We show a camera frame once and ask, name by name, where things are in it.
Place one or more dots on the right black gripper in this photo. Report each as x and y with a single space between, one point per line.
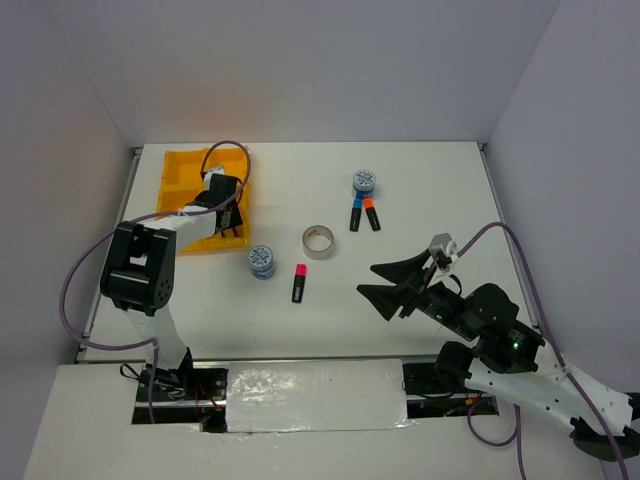
401 272

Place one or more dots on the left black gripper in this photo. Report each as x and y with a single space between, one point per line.
236 216

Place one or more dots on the blue-lidded round jar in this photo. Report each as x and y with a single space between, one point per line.
261 262
363 184

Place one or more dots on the clear tape roll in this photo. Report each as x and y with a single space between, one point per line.
318 242

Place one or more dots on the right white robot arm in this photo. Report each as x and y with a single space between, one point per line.
498 354

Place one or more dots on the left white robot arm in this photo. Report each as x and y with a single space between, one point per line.
139 273

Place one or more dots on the yellow four-compartment plastic bin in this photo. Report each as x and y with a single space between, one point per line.
181 183

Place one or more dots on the blue highlighter marker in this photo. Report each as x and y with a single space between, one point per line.
355 217

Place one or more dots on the orange highlighter marker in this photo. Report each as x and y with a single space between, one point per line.
371 213

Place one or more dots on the pink highlighter marker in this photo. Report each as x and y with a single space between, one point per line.
299 281

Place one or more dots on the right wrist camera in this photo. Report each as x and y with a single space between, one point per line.
443 252

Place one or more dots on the metal base rail plate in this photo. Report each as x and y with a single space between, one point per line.
305 396

